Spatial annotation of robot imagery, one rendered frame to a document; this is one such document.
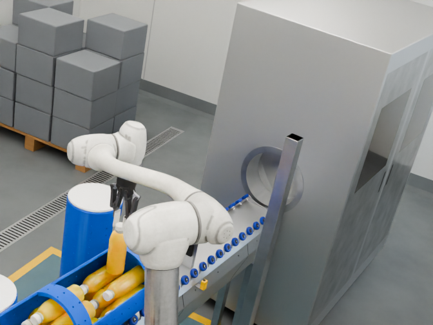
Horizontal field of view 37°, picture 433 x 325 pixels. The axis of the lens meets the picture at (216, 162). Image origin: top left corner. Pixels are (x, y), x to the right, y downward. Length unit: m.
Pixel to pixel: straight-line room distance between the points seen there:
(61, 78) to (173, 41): 2.04
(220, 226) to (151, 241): 0.21
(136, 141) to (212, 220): 0.57
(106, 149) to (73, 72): 3.26
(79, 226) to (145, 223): 1.55
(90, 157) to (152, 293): 0.58
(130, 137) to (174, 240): 0.61
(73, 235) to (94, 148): 1.20
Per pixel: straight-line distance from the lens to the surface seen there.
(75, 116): 5.60
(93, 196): 3.38
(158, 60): 7.42
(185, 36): 7.20
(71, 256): 3.47
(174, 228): 1.82
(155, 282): 1.89
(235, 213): 3.67
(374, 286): 5.13
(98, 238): 3.36
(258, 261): 3.09
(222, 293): 4.05
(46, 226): 4.99
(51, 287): 2.47
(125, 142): 2.33
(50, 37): 5.54
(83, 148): 2.26
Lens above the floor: 2.78
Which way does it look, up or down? 26 degrees down
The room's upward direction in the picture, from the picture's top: 12 degrees clockwise
